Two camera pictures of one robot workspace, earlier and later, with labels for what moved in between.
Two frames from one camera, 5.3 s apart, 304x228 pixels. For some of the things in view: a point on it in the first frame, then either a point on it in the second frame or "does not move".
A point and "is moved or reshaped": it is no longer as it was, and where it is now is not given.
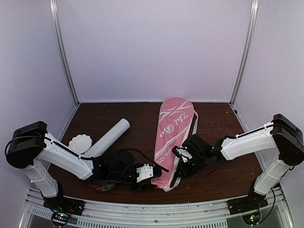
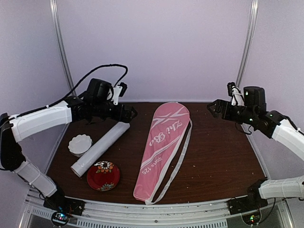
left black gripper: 140,187 -> 127,118
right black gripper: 185,174 -> 225,109
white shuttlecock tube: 100,144 does not move
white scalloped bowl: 80,143 does not move
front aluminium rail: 212,214 does not move
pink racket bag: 177,122 is moved or reshaped
